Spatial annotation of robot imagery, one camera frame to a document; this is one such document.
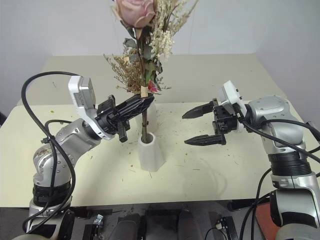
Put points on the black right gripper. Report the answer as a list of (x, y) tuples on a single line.
[(225, 121)]

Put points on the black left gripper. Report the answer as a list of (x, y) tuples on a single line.
[(110, 120)]

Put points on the pink rose flower bouquet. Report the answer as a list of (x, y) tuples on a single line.
[(136, 12)]

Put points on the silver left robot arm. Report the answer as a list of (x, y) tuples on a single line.
[(72, 136)]

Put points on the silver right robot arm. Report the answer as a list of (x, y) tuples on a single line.
[(275, 110)]

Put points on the brown dried flower bouquet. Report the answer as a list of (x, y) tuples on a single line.
[(130, 72)]

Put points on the black caster wheel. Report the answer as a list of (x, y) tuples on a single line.
[(233, 205)]

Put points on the black box with connector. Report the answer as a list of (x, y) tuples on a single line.
[(226, 228)]

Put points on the red-brown flat pad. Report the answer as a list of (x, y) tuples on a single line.
[(265, 217)]

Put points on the small metal clip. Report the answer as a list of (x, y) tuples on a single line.
[(98, 219)]

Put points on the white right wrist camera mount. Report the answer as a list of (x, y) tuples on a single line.
[(231, 95)]

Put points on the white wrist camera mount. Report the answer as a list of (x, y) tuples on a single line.
[(231, 95), (82, 100)]

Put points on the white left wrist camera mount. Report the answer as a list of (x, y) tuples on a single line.
[(82, 100)]

